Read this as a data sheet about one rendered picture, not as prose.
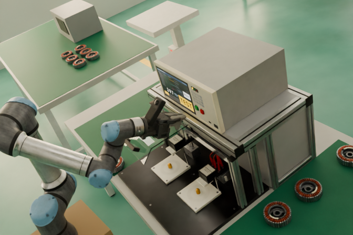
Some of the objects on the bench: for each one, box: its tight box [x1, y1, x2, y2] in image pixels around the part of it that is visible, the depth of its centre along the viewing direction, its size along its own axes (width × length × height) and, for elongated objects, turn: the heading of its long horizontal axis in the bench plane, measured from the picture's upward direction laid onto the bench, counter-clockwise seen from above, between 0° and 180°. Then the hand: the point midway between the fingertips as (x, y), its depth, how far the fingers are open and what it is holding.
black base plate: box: [118, 134, 269, 235], centre depth 189 cm, size 47×64×2 cm
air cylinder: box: [183, 143, 201, 159], centre depth 200 cm, size 5×8×6 cm
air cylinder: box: [216, 169, 232, 184], centre depth 182 cm, size 5×8×6 cm
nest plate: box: [151, 154, 191, 185], centre depth 196 cm, size 15×15×1 cm
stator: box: [113, 156, 124, 173], centre depth 211 cm, size 11×11×4 cm
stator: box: [295, 178, 323, 202], centre depth 166 cm, size 11×11×4 cm
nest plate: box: [177, 177, 222, 213], centre depth 178 cm, size 15×15×1 cm
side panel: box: [265, 103, 316, 190], centre depth 169 cm, size 28×3×32 cm, turn 144°
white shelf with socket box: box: [126, 1, 199, 55], centre depth 265 cm, size 35×37×46 cm
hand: (183, 115), depth 160 cm, fingers closed
